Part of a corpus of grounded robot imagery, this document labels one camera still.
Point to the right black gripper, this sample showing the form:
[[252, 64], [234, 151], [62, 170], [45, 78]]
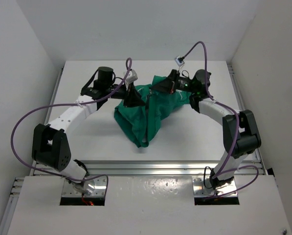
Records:
[[168, 85]]

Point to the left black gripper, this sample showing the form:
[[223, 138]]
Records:
[[132, 98]]

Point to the green jacket with orange G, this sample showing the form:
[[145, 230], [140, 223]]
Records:
[[141, 124]]

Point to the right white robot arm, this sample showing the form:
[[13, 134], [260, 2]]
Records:
[[240, 132]]

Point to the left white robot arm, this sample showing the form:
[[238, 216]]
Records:
[[50, 141]]

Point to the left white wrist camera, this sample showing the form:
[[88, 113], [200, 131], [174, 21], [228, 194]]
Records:
[[131, 77]]

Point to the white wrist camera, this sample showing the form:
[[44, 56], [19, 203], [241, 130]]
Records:
[[180, 62], [131, 77]]

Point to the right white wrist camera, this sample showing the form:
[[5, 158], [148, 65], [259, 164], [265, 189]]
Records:
[[180, 62]]

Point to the aluminium right side rail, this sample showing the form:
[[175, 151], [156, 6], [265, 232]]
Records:
[[235, 99]]

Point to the aluminium front rail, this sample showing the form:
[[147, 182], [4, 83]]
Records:
[[152, 168]]

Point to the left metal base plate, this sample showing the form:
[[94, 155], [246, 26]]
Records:
[[95, 188]]

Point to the metal base plate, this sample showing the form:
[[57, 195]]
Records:
[[228, 190], [95, 188]]

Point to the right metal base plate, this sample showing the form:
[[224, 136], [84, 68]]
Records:
[[228, 190]]

